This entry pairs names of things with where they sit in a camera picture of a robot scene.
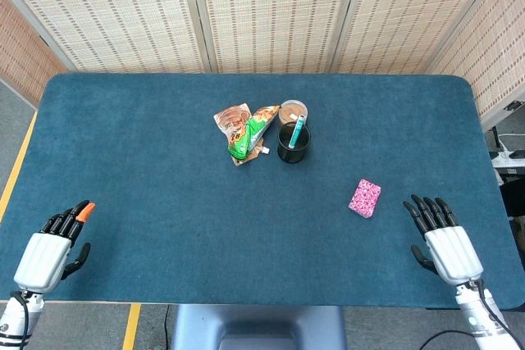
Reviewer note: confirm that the pink patterned small packet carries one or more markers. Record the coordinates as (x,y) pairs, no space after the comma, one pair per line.
(364,198)

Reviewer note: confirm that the green snack bag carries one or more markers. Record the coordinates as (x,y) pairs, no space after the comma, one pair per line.
(251,133)

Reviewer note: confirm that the blue felt table cover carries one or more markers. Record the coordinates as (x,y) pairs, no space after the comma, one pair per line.
(164,202)

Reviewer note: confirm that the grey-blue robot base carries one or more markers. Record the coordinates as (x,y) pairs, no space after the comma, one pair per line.
(258,325)

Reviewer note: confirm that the bamboo folding screen panel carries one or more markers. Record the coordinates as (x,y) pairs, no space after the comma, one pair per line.
(492,59)
(275,10)
(20,51)
(123,10)
(410,10)

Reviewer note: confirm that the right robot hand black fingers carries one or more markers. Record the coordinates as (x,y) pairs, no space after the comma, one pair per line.
(453,251)

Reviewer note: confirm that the black box on floor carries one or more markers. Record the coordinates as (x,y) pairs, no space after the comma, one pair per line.
(514,198)

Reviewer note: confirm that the left robot hand orange fingertip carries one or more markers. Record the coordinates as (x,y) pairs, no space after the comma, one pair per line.
(45,257)

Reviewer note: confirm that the brown spout pouch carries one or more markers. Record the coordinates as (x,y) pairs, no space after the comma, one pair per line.
(229,118)

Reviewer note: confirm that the black mesh pen holder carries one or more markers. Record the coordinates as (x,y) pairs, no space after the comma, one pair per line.
(284,150)

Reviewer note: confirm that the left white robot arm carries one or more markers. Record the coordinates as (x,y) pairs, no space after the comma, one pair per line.
(12,319)

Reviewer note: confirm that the teal white pen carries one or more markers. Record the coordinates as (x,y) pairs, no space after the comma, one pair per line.
(297,130)

